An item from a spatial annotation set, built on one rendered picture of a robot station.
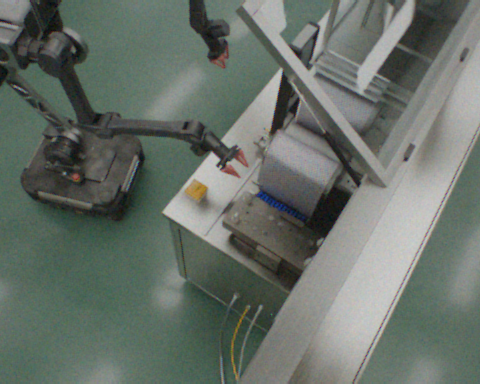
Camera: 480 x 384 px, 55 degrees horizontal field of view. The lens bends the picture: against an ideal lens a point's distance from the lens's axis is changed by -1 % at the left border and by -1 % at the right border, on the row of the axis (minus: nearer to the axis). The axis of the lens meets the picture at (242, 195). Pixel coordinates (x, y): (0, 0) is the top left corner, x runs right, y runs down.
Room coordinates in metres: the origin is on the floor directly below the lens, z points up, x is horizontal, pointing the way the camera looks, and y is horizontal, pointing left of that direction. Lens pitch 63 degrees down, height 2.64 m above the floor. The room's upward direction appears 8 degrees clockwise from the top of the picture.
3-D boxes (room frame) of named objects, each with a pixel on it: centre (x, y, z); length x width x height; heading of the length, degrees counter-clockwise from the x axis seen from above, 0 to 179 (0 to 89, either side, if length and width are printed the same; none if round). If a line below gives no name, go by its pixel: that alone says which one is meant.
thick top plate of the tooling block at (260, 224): (0.70, -0.15, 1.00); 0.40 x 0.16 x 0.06; 64
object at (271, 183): (0.83, -0.16, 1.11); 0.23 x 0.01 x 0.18; 64
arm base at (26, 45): (1.05, 0.77, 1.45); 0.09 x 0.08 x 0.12; 174
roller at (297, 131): (0.99, -0.25, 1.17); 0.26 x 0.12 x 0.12; 64
